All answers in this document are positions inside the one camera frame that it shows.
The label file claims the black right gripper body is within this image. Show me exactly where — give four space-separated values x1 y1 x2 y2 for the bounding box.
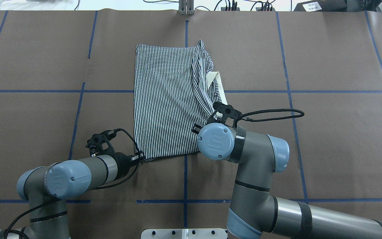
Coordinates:
208 102 243 128

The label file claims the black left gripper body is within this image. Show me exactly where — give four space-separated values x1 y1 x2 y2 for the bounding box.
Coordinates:
86 130 132 173

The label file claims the navy white striped polo shirt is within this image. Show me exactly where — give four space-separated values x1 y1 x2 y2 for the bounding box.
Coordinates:
134 40 227 161

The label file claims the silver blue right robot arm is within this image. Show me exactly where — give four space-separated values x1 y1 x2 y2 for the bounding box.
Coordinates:
192 102 382 239

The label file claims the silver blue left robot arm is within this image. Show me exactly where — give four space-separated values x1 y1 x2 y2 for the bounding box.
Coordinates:
0 128 146 239

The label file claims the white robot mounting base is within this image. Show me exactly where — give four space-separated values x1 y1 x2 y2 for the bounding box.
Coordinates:
141 228 228 239

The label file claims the black rectangular box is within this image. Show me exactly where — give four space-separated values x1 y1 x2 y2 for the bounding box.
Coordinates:
293 0 347 12

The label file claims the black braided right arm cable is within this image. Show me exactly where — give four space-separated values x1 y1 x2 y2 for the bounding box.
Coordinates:
237 109 305 122

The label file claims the aluminium extrusion post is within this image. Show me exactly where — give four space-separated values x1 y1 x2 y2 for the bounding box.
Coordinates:
178 0 195 16

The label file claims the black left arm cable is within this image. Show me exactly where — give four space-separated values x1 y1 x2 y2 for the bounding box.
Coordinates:
0 128 145 239

